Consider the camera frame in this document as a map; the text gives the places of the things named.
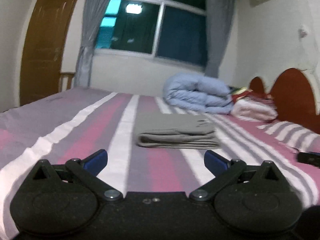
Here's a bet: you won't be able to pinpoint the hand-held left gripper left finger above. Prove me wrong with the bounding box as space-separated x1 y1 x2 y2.
30 149 123 202

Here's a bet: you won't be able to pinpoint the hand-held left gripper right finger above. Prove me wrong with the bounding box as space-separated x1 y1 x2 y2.
189 150 285 202

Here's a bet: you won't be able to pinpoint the grey pants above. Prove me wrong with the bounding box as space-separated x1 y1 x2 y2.
134 112 222 149

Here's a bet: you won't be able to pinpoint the folded white pink blanket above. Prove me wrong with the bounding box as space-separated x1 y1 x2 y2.
230 99 278 123

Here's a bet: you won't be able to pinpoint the folded light blue duvet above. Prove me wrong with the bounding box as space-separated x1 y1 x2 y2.
162 73 234 115

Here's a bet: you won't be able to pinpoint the red patterned cloth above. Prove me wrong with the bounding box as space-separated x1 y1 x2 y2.
229 86 275 105

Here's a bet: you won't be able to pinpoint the striped pillow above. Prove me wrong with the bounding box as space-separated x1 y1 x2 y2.
257 121 320 153

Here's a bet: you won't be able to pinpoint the black rectangular object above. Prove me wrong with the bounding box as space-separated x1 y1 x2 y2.
296 152 320 167

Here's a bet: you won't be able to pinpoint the reddish wooden headboard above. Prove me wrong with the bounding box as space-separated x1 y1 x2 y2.
249 67 320 134

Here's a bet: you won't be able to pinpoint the brown wooden door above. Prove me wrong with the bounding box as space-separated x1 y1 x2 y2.
20 0 87 105

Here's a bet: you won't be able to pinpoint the grey curtain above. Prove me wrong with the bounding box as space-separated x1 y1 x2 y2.
204 0 237 78
76 0 119 89

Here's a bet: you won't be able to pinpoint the white framed window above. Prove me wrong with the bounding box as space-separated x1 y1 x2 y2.
94 0 209 67

